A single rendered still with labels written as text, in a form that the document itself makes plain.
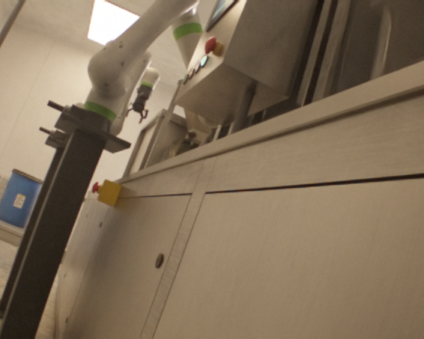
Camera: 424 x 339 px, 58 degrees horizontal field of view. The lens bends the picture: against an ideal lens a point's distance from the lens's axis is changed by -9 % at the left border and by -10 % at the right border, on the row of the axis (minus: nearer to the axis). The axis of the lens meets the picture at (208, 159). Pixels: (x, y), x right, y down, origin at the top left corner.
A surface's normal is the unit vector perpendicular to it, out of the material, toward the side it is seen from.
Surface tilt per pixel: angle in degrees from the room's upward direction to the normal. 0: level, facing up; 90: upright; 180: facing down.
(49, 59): 90
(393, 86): 90
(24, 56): 90
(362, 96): 90
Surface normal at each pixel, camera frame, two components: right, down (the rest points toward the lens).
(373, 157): -0.88, -0.38
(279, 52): 0.34, -0.10
